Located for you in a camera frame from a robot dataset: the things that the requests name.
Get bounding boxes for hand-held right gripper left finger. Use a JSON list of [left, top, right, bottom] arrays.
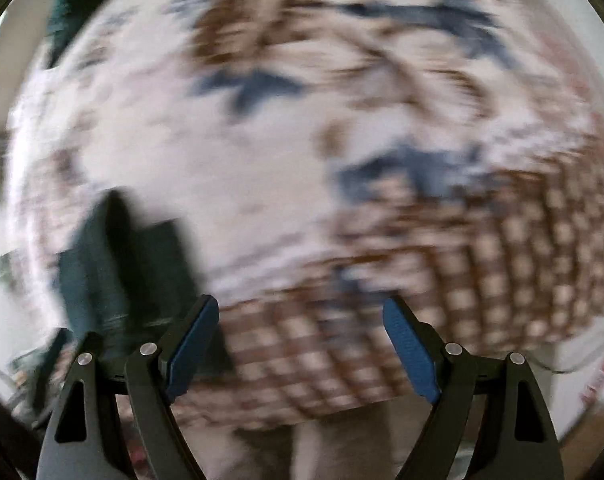
[[34, 294, 221, 480]]

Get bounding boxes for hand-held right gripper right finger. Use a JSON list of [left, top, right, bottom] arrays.
[[382, 295, 566, 480]]

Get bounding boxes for blue denim pants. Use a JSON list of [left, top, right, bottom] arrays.
[[56, 187, 235, 378]]

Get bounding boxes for floral checked bed blanket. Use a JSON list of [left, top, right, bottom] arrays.
[[4, 0, 604, 432]]

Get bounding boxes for teal velvet blanket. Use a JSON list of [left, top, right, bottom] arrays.
[[46, 0, 114, 70]]

